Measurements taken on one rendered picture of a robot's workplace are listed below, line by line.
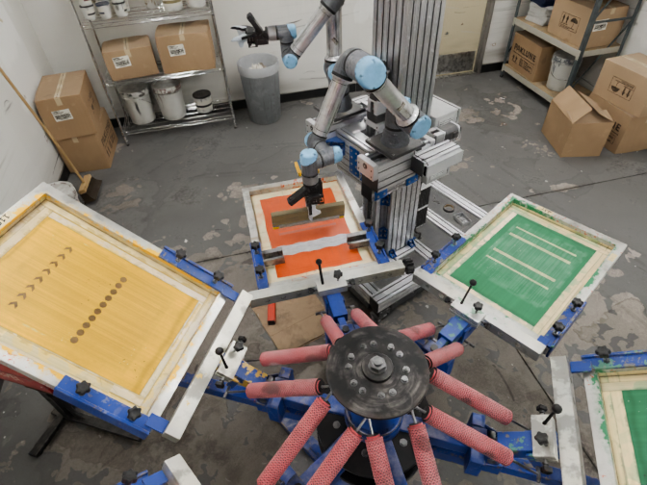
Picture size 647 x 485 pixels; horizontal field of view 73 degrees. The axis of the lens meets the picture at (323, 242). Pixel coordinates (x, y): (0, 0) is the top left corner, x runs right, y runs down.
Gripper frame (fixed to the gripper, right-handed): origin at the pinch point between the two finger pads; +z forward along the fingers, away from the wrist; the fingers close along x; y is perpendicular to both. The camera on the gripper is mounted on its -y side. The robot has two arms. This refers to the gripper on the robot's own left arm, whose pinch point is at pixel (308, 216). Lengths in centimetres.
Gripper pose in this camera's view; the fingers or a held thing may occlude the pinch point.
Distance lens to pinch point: 210.9
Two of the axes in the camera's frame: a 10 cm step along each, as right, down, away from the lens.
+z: 0.5, 7.2, 6.9
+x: -2.4, -6.6, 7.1
